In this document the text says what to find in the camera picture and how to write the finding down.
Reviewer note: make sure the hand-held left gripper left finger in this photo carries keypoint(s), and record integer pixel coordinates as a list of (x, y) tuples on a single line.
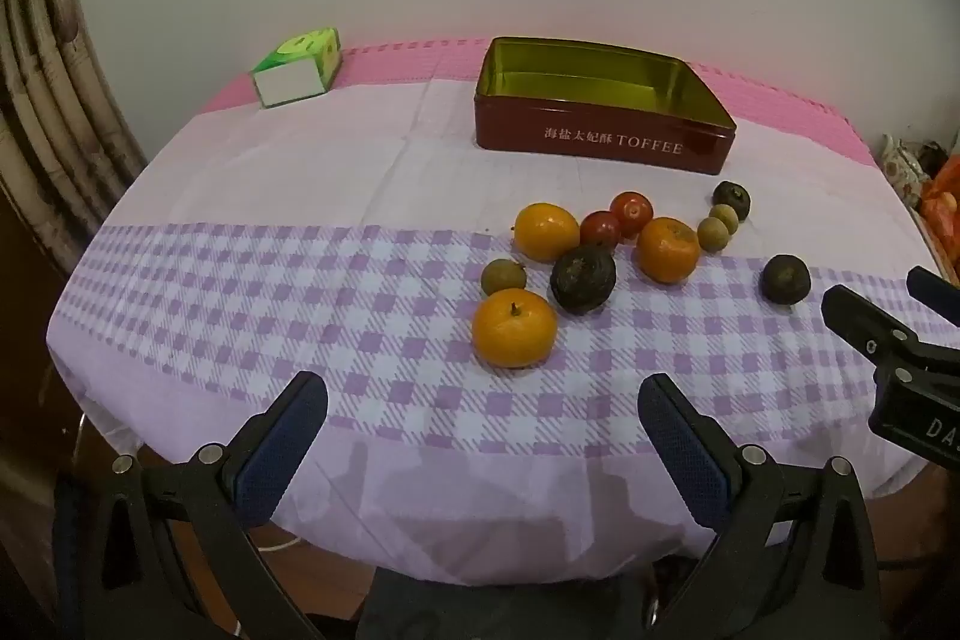
[(277, 452)]

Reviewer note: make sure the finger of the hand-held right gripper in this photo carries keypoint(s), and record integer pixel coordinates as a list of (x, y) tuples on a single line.
[(862, 317), (934, 284)]

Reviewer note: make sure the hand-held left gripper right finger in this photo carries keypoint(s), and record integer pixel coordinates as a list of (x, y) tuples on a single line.
[(686, 452)]

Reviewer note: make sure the medium dark passion fruit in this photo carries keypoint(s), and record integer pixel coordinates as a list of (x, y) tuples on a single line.
[(785, 279)]

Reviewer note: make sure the small dark passion fruit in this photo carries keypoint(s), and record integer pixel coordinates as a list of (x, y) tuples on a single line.
[(732, 197)]

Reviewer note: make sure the large dark passion fruit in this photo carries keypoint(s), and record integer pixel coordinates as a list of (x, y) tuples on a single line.
[(583, 280)]

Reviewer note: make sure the round orange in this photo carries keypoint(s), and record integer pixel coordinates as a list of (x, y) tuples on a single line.
[(668, 250)]

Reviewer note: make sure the orange with stem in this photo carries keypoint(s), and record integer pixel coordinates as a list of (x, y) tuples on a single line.
[(514, 329)]

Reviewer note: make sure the dark red tomato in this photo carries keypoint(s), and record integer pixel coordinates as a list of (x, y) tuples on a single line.
[(598, 230)]

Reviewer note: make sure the bright red tomato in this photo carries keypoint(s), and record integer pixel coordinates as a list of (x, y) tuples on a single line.
[(632, 212)]

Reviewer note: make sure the elongated orange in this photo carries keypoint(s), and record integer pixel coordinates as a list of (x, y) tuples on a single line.
[(547, 230)]

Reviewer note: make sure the dark red tin box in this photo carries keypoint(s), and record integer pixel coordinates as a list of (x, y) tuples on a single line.
[(600, 149)]

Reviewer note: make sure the purple checked tablecloth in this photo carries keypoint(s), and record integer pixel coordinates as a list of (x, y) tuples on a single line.
[(300, 280)]

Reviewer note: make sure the pink table mat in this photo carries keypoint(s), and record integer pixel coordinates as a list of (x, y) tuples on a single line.
[(787, 115)]

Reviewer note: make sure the green tissue box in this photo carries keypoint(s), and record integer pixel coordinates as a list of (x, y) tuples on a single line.
[(289, 85)]

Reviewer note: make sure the pale vertical pipes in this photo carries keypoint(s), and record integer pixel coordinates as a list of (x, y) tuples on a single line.
[(52, 108)]

